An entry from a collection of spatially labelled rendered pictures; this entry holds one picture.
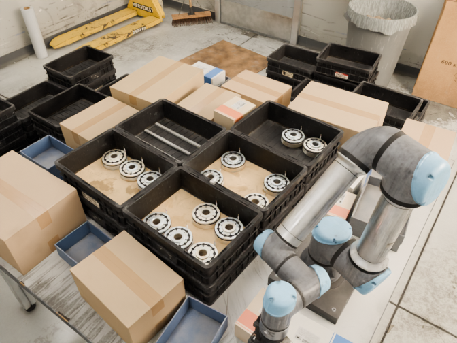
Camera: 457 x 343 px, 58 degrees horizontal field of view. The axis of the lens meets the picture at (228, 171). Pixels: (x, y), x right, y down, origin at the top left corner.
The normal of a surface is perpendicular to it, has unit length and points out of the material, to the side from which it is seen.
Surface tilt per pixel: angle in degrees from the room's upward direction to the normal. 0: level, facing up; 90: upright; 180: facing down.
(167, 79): 0
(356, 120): 0
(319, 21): 90
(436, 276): 0
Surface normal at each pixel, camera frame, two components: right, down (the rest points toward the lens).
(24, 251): 0.82, 0.38
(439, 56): -0.55, 0.36
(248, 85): 0.00, -0.74
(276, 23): -0.58, 0.55
